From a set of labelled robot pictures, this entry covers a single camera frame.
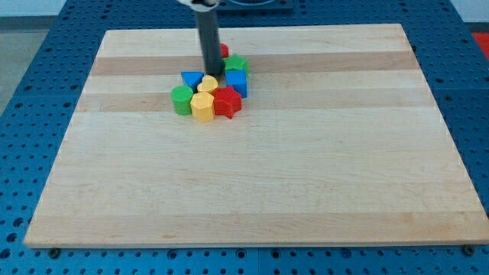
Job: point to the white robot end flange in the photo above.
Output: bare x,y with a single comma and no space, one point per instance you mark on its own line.
200,5

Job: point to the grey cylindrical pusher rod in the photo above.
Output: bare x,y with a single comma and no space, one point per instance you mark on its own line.
208,30

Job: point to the red circle block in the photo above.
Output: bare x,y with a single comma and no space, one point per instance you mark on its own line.
224,51

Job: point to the green star block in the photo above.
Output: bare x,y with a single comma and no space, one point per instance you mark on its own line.
236,62

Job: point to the red star block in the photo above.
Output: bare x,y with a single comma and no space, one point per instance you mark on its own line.
227,101

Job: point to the blue triangle block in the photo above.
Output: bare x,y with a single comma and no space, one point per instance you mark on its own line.
192,79

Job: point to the yellow heart block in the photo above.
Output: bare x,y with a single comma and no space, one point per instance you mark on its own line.
208,84

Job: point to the blue cube block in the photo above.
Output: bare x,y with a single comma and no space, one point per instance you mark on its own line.
238,79

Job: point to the green cylinder block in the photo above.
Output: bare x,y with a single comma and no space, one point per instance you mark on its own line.
181,97

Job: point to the yellow hexagon block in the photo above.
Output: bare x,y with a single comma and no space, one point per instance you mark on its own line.
202,106

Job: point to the wooden board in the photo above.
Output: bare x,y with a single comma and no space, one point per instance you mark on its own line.
340,142

